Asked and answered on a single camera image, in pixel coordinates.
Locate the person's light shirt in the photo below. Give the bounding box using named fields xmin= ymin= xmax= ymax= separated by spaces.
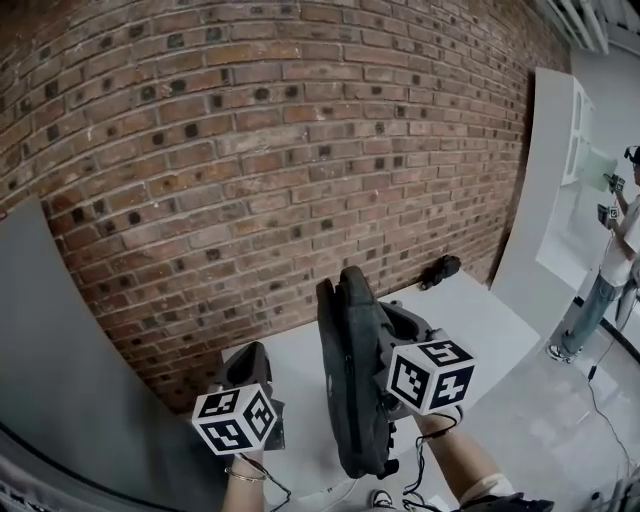
xmin=459 ymin=472 xmax=541 ymax=512

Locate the person's right forearm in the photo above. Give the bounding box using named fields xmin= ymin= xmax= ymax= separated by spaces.
xmin=414 ymin=414 xmax=514 ymax=512

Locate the grey metal shelf rack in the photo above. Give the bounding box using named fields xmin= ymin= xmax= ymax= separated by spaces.
xmin=0 ymin=449 xmax=116 ymax=512

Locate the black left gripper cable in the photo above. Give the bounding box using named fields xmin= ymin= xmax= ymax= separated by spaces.
xmin=249 ymin=459 xmax=292 ymax=512

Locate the grey refrigerator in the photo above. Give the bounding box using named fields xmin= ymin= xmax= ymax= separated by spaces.
xmin=0 ymin=194 xmax=231 ymax=512

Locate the tall white cabinet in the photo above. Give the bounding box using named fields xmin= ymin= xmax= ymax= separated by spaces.
xmin=487 ymin=67 xmax=614 ymax=326

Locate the black folded umbrella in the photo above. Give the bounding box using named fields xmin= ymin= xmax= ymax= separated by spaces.
xmin=419 ymin=254 xmax=462 ymax=291

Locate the dark grey backpack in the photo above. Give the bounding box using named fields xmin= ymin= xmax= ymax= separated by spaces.
xmin=316 ymin=266 xmax=401 ymax=480

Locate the white table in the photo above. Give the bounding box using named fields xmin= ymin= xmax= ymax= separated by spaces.
xmin=221 ymin=269 xmax=543 ymax=506

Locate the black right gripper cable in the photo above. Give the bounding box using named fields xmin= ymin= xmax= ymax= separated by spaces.
xmin=402 ymin=434 xmax=426 ymax=506

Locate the black wrist strap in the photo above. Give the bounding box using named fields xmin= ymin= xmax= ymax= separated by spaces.
xmin=417 ymin=407 xmax=464 ymax=441

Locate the thin metal bracelet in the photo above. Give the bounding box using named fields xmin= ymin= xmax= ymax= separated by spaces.
xmin=223 ymin=465 xmax=269 ymax=484

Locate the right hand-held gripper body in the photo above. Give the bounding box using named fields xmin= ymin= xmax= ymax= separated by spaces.
xmin=374 ymin=328 xmax=476 ymax=421

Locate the long black floor cable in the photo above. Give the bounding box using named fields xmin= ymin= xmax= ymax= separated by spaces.
xmin=587 ymin=324 xmax=640 ymax=474

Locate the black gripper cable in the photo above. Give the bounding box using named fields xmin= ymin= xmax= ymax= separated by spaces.
xmin=402 ymin=434 xmax=426 ymax=506
xmin=249 ymin=459 xmax=292 ymax=512

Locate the person's left forearm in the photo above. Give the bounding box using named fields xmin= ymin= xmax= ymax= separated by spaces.
xmin=224 ymin=452 xmax=269 ymax=512

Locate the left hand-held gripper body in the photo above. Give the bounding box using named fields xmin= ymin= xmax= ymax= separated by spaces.
xmin=192 ymin=382 xmax=286 ymax=456

